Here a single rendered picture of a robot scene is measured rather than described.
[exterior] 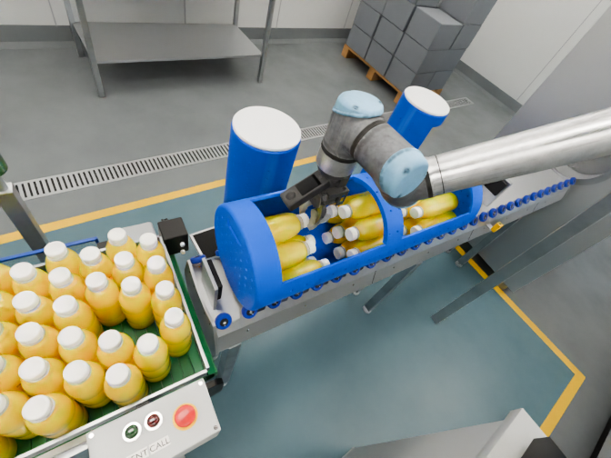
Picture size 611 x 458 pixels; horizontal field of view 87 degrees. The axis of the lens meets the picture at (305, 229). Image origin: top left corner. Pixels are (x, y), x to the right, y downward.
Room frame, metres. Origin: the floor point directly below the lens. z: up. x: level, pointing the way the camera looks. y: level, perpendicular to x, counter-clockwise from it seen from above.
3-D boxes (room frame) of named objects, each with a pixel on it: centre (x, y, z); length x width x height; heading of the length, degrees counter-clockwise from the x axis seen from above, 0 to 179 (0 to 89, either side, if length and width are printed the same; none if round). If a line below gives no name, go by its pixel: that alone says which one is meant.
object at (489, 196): (1.37, -0.72, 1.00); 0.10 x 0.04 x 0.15; 48
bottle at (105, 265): (0.28, 0.43, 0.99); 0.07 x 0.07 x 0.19
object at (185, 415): (0.07, 0.06, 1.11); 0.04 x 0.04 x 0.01
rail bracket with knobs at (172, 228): (0.48, 0.35, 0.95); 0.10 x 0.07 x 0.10; 48
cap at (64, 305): (0.16, 0.39, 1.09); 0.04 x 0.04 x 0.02
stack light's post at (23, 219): (0.34, 0.70, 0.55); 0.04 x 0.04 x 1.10; 48
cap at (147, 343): (0.16, 0.20, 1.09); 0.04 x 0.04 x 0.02
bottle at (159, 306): (0.28, 0.24, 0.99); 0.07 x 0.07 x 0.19
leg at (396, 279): (1.11, -0.58, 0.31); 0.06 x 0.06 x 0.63; 48
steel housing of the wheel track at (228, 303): (1.16, -0.53, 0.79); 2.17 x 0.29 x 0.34; 138
